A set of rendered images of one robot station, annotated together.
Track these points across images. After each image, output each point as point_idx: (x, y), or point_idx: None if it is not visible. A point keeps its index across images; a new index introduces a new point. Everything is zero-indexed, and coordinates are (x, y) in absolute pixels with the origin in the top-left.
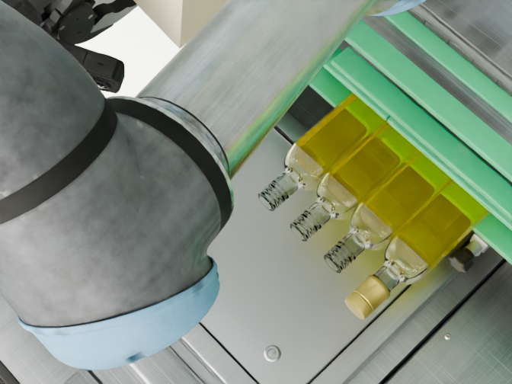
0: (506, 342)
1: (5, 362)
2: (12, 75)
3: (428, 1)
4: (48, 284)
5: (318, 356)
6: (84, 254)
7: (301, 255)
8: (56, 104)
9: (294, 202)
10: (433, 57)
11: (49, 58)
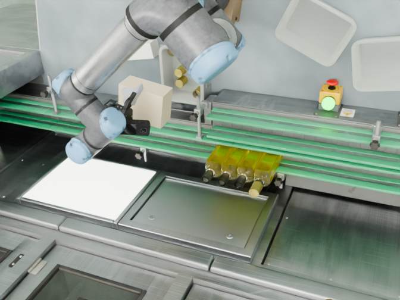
0: (307, 212)
1: (123, 283)
2: None
3: (230, 103)
4: (203, 33)
5: (246, 231)
6: (209, 25)
7: (222, 209)
8: None
9: (210, 197)
10: (239, 115)
11: None
